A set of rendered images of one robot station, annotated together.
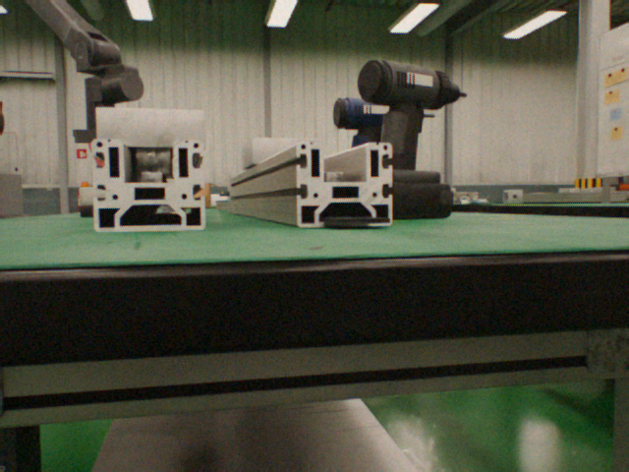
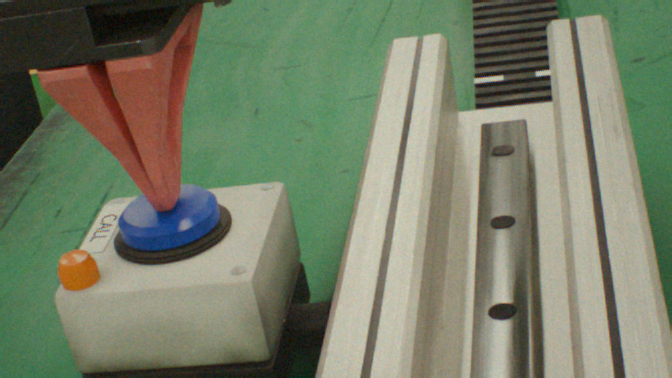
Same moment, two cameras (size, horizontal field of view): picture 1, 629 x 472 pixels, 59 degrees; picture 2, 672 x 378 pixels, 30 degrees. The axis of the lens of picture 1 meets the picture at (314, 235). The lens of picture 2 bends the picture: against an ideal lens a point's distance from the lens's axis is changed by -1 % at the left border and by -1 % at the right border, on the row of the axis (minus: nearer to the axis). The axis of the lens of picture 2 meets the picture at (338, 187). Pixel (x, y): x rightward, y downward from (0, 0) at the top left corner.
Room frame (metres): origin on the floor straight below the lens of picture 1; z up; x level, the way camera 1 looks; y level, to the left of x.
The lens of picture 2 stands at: (0.78, 0.19, 1.07)
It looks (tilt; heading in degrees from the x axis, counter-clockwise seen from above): 27 degrees down; 25
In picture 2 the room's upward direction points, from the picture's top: 11 degrees counter-clockwise
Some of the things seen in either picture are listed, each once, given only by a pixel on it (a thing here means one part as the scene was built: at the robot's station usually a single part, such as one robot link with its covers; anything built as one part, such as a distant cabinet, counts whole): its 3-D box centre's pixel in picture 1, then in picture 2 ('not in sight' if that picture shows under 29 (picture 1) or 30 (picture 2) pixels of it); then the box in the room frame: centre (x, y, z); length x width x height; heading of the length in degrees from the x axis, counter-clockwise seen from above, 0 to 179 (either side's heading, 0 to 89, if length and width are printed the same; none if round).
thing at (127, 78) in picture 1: (113, 73); not in sight; (1.14, 0.40, 1.07); 0.12 x 0.09 x 0.12; 58
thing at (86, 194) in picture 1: (107, 201); (209, 292); (1.16, 0.43, 0.81); 0.10 x 0.08 x 0.06; 103
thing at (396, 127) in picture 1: (420, 143); not in sight; (0.83, -0.16, 0.89); 0.20 x 0.08 x 0.22; 125
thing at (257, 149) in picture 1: (278, 163); not in sight; (0.96, 0.06, 0.87); 0.16 x 0.11 x 0.07; 13
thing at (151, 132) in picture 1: (155, 147); not in sight; (0.67, 0.19, 0.87); 0.16 x 0.11 x 0.07; 13
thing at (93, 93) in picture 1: (101, 91); not in sight; (1.15, 0.43, 1.03); 0.07 x 0.06 x 0.07; 58
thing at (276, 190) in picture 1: (279, 192); not in sight; (0.96, 0.06, 0.82); 0.80 x 0.10 x 0.09; 13
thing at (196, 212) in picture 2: not in sight; (171, 225); (1.16, 0.43, 0.84); 0.04 x 0.04 x 0.02
